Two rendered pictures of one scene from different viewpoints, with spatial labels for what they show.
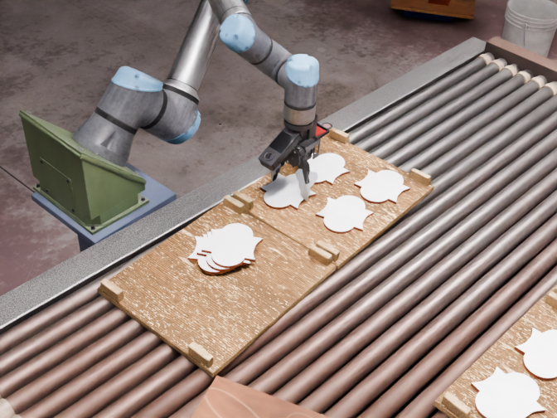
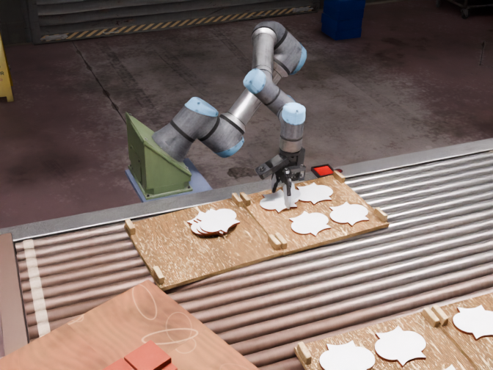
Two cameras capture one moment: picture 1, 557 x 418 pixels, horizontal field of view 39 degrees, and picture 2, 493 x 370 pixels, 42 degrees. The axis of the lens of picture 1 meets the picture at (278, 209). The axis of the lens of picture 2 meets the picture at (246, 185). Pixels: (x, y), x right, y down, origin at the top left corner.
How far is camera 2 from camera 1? 0.74 m
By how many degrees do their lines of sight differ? 21
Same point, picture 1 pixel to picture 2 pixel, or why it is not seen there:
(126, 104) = (187, 120)
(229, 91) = (341, 161)
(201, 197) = (222, 193)
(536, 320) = (406, 323)
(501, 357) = (362, 336)
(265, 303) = (219, 260)
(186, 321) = (163, 256)
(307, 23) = (427, 127)
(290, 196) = (278, 204)
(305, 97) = (290, 131)
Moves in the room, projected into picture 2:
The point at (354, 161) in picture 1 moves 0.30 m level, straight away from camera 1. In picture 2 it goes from (340, 194) to (372, 161)
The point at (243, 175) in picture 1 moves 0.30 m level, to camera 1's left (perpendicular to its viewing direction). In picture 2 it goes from (259, 186) to (188, 167)
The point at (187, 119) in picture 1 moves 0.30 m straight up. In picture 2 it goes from (231, 140) to (232, 65)
